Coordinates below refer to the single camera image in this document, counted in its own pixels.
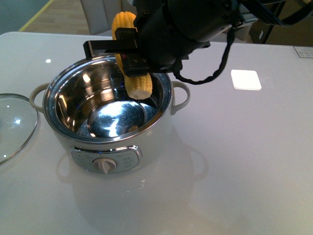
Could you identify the table label sticker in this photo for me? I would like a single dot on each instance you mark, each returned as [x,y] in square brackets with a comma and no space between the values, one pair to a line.
[304,52]

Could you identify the glass pot lid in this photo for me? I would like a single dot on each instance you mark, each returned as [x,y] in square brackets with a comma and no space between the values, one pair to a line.
[18,122]

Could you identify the yellow corn cob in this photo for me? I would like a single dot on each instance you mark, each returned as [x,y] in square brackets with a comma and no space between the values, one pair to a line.
[140,87]

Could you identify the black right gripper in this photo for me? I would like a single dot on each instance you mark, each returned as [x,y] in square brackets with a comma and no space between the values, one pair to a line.
[165,33]

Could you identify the white electric cooking pot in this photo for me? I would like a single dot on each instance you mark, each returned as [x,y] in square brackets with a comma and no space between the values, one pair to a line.
[105,130]

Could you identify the beige upholstered chair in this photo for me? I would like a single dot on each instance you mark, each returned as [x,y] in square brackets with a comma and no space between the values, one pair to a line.
[242,28]
[100,14]

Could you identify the right beige upholstered chair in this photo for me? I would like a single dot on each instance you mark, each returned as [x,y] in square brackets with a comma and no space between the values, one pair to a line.
[242,28]

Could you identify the black appliance cabinet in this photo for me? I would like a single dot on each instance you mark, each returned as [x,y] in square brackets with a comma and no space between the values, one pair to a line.
[260,31]

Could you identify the left beige upholstered chair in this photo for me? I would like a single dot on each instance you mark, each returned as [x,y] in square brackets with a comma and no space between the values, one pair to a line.
[100,14]

